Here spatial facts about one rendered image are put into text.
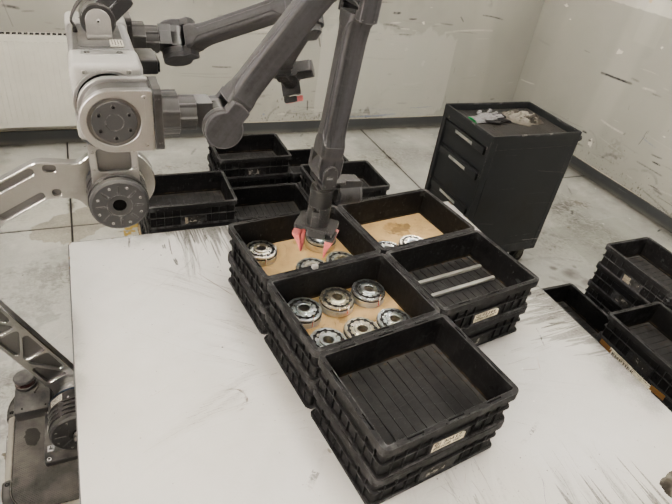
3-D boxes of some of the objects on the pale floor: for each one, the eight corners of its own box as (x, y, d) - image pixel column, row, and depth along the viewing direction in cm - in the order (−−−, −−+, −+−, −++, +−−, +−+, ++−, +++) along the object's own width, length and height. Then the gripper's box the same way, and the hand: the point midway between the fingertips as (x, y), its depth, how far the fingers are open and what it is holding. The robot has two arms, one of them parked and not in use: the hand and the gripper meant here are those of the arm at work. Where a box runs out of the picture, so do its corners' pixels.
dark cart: (448, 278, 321) (493, 136, 269) (411, 236, 353) (445, 103, 301) (527, 264, 344) (582, 131, 292) (486, 226, 376) (529, 101, 324)
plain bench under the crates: (138, 942, 114) (97, 903, 73) (93, 377, 229) (67, 242, 189) (659, 637, 175) (792, 525, 135) (416, 313, 291) (449, 200, 251)
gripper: (294, 204, 131) (288, 254, 140) (337, 216, 129) (328, 266, 139) (303, 191, 136) (297, 240, 145) (344, 202, 135) (335, 251, 144)
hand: (312, 250), depth 141 cm, fingers open, 6 cm apart
